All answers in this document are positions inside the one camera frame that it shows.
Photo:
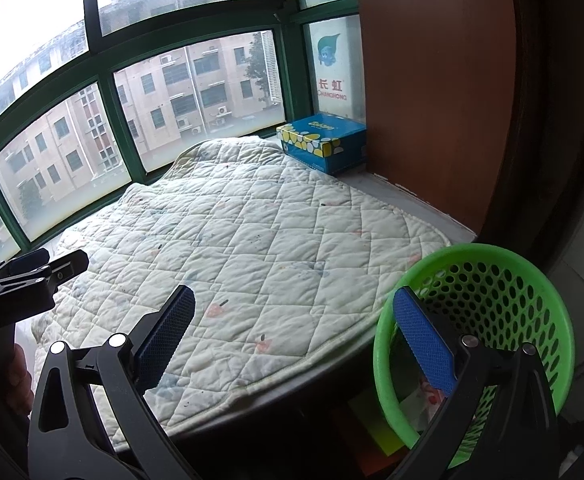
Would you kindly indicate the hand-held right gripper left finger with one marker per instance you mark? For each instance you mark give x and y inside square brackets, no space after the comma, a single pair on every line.
[169,327]

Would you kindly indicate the person's left hand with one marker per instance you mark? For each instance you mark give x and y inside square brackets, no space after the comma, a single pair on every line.
[19,380]

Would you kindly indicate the brown wooden cabinet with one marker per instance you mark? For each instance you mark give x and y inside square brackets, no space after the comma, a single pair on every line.
[432,85]

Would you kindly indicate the green window frame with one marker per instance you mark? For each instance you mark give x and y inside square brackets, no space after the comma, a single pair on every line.
[96,65]

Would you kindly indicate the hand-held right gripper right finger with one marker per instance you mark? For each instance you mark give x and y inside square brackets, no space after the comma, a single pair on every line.
[422,340]

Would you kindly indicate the green plastic mesh basket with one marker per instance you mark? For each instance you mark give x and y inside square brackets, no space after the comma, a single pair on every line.
[497,270]

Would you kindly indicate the white louvred shutter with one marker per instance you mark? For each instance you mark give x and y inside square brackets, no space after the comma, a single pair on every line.
[271,70]

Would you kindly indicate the blue spotted tissue box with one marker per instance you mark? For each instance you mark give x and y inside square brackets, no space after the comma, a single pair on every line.
[322,142]

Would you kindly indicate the yellow-green sheet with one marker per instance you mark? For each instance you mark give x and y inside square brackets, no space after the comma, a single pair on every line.
[377,430]

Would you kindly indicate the apartment building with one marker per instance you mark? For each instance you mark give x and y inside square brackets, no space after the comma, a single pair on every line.
[171,95]

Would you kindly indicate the white air conditioner outdoor unit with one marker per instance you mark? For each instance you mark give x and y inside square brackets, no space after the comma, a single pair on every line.
[337,80]

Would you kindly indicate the white quilted blanket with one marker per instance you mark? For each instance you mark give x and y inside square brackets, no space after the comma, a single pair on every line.
[247,240]

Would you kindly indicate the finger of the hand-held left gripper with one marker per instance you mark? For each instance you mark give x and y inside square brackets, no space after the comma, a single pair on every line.
[26,262]
[66,265]

